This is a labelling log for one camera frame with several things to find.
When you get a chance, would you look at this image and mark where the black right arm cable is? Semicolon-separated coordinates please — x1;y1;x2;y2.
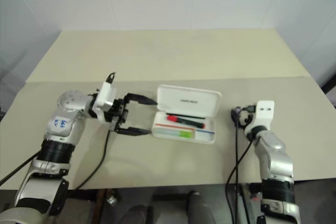
225;137;255;224
233;105;257;224

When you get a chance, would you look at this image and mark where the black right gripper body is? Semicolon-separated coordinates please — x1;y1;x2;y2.
230;105;257;130

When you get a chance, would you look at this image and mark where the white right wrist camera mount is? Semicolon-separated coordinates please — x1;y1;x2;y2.
244;100;276;137

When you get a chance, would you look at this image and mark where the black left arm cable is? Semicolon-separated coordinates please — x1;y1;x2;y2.
73;126;111;190
0;153;43;187

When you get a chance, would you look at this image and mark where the black marker with red cap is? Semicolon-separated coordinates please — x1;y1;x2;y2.
165;115;205;128

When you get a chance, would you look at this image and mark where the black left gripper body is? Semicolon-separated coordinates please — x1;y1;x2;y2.
108;97;130;132

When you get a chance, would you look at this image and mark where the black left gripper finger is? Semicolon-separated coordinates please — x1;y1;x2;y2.
117;126;152;137
125;92;158;105

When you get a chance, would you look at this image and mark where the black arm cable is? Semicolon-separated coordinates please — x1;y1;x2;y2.
73;126;111;190
225;137;255;224
0;153;43;187
233;105;257;224

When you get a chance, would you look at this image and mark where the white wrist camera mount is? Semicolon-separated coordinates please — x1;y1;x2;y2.
93;81;118;125
244;100;276;137

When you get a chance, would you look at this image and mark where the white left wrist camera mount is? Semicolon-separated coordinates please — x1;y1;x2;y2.
93;81;118;125

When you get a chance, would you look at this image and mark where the white plastic pencil case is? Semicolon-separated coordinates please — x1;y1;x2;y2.
151;84;222;145

